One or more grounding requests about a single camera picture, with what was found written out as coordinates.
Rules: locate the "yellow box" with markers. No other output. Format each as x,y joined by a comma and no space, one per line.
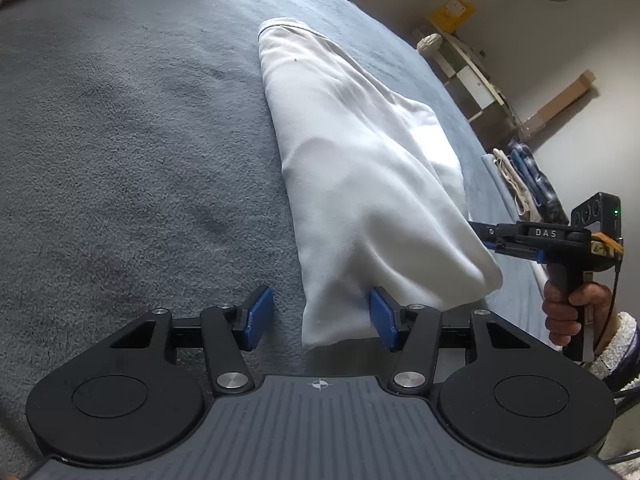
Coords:
452,12

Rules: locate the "blue plaid folded cloth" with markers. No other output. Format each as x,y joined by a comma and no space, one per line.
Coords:
542,185

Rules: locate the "person's right hand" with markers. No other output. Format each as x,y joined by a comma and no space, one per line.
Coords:
557,315

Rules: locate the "cream bedpost finial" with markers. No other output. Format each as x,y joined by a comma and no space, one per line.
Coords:
430,44

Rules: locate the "white sweatshirt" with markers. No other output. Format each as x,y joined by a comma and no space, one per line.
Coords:
360,160

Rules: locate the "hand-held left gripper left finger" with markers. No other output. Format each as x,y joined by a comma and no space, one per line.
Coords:
257,317

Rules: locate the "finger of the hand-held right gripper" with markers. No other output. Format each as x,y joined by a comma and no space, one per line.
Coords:
510,251
487,230

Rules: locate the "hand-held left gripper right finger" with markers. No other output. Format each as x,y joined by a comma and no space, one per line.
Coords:
382,317

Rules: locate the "light blue folded cloth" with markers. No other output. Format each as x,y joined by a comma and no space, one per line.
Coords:
497,180

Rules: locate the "white wooden shelf unit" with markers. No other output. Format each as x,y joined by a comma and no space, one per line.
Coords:
472,77

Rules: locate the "long cardboard piece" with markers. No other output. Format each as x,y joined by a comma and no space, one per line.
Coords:
560,102

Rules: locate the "beige folded cloth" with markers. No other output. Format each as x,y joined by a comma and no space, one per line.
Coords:
517,190

